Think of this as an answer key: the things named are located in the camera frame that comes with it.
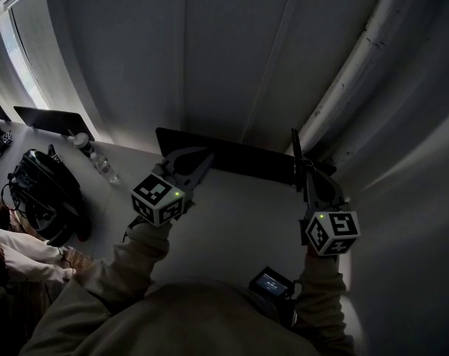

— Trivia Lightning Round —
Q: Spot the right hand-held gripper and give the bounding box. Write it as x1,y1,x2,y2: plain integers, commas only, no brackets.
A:
299,164,362,258

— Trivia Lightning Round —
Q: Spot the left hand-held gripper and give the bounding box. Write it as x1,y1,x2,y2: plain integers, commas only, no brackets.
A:
130,145,216,228

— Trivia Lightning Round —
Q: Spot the small black clamp tool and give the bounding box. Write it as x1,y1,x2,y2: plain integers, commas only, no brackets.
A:
290,128,307,193

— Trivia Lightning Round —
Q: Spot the person's right forearm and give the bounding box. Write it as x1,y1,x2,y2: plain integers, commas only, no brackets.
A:
293,250,348,334

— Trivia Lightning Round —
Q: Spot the person's left forearm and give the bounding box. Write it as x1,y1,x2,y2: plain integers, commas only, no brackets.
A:
112,220,173,297

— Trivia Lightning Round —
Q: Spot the wide black desk divider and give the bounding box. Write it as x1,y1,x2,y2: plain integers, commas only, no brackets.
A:
155,126,337,191

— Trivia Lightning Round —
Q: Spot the clear plastic water bottle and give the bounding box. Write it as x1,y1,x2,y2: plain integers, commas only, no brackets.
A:
90,151,121,185

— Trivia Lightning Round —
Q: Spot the small black screen device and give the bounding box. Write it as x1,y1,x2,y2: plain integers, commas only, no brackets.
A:
248,266,296,300

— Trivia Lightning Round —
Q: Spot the white-lidded cup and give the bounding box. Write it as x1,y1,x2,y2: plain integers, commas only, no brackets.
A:
73,131,96,158

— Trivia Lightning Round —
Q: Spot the black backpack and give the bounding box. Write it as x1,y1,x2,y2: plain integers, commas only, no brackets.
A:
8,148,91,247

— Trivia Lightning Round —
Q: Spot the person's beige jacket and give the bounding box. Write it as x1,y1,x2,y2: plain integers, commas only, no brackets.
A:
19,272,356,356

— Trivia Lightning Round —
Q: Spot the white garment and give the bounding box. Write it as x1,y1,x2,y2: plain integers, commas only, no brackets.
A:
0,227,74,286

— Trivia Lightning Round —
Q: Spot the narrow window with blind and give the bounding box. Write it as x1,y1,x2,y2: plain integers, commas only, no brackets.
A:
0,0,52,111

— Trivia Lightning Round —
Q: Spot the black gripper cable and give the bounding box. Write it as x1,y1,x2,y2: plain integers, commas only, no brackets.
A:
125,216,141,237

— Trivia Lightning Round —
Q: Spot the white wall pipe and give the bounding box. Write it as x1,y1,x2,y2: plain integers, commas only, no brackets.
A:
293,0,409,163

